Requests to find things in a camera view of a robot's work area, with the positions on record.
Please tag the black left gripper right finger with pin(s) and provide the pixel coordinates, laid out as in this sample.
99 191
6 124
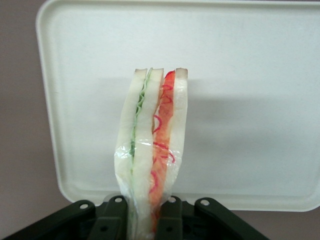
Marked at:
212 215

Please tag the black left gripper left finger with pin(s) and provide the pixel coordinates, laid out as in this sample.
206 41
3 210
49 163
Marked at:
110 212

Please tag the layered sandwich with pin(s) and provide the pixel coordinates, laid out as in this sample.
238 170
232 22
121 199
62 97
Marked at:
142 140

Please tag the white rectangular plastic tray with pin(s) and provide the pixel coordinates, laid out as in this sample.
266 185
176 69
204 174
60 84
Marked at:
237 112

